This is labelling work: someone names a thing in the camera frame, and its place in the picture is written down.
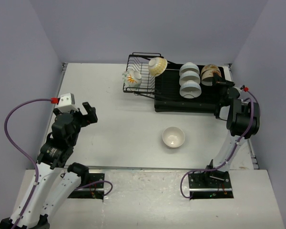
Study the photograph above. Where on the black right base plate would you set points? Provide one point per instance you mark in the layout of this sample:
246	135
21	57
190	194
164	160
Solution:
210	185

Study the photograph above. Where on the white bowl back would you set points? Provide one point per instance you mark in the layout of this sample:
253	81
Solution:
189	66

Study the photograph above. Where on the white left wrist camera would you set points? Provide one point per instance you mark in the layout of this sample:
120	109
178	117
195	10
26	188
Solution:
66	103

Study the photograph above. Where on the white bowl middle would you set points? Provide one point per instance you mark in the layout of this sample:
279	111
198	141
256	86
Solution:
189	76

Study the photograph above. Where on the white green floral bowl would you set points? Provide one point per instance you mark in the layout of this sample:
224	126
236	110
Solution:
132	78

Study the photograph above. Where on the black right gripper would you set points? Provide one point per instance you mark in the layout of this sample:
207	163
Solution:
217	80

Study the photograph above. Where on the beige floral bowl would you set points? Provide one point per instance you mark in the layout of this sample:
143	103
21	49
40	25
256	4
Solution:
173	137
207	77
210	67

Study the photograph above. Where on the beige floral bowl front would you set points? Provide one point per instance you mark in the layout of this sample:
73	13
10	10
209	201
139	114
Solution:
173	137

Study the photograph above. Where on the white bowl front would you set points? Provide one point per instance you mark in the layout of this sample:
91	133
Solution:
190	90

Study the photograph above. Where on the black wire dish rack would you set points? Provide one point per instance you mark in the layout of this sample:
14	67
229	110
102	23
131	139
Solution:
138	61

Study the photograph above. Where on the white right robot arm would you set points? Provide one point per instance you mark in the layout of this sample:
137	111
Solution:
243	121

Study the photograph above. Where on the yellow patterned bowl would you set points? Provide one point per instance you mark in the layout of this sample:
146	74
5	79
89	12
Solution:
157	66

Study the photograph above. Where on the beige floral bowl back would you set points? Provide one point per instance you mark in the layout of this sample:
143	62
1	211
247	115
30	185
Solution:
210	67

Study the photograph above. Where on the black dish drying tray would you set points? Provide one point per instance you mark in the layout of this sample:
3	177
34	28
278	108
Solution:
168	99

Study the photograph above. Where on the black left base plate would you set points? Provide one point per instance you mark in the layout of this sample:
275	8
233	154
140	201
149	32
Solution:
96	191

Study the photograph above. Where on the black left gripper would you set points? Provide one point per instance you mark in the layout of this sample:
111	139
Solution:
87	119

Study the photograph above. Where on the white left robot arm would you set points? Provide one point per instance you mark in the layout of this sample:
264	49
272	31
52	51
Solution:
41	202

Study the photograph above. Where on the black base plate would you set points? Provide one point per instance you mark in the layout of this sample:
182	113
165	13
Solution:
96	191
210	185

